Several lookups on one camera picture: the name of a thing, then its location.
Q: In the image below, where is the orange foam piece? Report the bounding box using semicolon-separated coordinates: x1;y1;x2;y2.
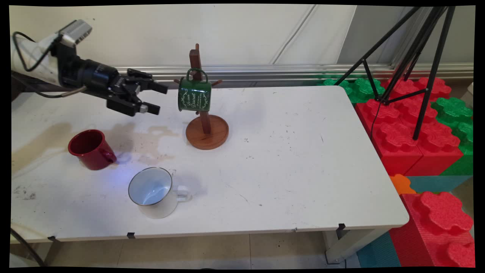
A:
389;174;417;195

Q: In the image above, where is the red foam block small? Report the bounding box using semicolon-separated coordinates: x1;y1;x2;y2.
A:
382;77;452;111

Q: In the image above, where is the wooden mug tree stand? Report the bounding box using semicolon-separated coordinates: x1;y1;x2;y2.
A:
174;44;230;151

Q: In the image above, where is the aluminium wall rail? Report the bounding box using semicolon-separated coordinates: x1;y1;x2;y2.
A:
114;63;474;92

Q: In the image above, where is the red foam block wide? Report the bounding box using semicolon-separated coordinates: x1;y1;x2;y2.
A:
354;99;464;177

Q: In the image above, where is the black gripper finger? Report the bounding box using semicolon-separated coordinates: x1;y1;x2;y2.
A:
126;68;169;95
106;98;161;117

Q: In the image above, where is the green enamel mug white print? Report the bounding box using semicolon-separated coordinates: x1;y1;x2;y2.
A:
178;68;212;113

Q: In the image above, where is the black camera tripod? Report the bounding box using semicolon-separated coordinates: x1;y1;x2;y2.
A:
333;6;456;141

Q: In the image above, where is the black tripod cable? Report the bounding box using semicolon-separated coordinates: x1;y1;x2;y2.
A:
369;100;380;138

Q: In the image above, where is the black floor cable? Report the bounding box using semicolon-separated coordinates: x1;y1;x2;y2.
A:
11;227;47;267

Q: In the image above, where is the grey table leg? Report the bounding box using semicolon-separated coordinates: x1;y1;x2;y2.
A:
42;240;64;267

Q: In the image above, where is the blue foam floor block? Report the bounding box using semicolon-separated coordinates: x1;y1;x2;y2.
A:
356;231;402;268

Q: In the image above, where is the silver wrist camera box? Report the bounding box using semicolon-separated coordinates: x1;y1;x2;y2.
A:
56;19;93;49

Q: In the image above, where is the teal foam block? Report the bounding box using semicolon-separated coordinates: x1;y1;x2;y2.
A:
407;175;472;194

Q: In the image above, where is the green foam block tall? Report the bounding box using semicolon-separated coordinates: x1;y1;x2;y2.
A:
431;97;474;176

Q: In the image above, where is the black robot wrist cable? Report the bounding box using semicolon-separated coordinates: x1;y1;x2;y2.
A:
12;31;58;73

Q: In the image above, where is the red foam block tall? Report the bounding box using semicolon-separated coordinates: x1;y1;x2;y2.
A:
389;191;475;268

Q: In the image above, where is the white table leg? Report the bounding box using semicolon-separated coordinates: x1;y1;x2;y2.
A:
323;227;391;264

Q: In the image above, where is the green foam block flat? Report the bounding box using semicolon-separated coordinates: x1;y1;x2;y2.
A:
316;78;386;104

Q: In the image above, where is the brown woven basket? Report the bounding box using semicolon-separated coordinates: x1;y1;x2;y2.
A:
11;73;57;101

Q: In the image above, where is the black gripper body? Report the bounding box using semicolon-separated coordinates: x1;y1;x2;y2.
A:
61;56;146;114

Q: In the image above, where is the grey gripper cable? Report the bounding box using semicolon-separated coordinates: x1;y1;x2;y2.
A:
23;85;88;99

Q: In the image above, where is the red enamel mug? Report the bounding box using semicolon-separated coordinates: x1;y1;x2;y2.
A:
68;129;117;171

